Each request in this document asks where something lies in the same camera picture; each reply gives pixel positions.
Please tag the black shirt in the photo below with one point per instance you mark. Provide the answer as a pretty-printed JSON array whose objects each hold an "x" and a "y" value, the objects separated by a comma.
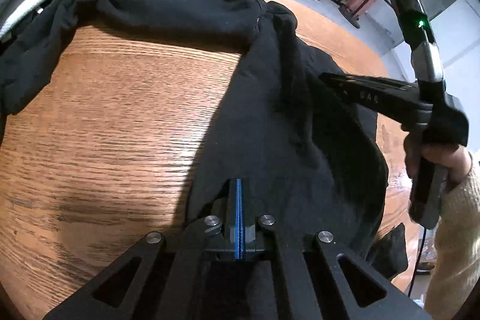
[{"x": 292, "y": 155}]

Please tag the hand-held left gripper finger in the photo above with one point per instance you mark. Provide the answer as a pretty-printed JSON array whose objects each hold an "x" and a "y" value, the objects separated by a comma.
[
  {"x": 237, "y": 218},
  {"x": 242, "y": 218}
]

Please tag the person's right forearm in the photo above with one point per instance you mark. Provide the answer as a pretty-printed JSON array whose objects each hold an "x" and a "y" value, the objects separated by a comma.
[{"x": 457, "y": 237}]

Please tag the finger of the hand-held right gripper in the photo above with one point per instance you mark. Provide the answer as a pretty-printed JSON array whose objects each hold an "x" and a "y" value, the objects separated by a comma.
[{"x": 375, "y": 97}]

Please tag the person's right hand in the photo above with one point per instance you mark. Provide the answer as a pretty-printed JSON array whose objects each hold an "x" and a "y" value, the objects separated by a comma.
[{"x": 459, "y": 166}]

